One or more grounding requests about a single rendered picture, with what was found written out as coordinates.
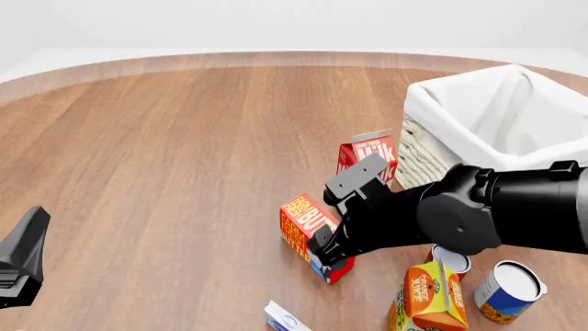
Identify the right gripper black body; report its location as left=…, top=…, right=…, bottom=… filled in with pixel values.
left=322, top=182, right=431, bottom=257

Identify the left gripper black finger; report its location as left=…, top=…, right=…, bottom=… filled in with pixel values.
left=0, top=205, right=51, bottom=278

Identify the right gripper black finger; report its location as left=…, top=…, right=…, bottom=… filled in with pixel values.
left=315, top=255, right=356, bottom=282
left=305, top=223, right=351, bottom=259

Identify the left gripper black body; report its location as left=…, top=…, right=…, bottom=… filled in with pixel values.
left=0, top=261, right=45, bottom=310

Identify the red and yellow butter box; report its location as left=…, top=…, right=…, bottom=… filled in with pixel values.
left=279, top=192, right=356, bottom=286

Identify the white and blue cream cheese box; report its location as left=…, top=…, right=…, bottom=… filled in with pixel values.
left=263, top=299, right=314, bottom=331

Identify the wicker basket with white liner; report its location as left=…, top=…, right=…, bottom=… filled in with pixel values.
left=394, top=63, right=588, bottom=191

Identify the red milk carton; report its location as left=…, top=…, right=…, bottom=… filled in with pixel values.
left=335, top=128, right=399, bottom=189

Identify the red tin can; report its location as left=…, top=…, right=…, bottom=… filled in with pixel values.
left=424, top=243, right=472, bottom=282

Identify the orange juice carton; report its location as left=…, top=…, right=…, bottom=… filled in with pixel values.
left=386, top=259, right=469, bottom=331

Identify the blue and white tin can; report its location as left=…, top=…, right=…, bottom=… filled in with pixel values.
left=473, top=259, right=549, bottom=325

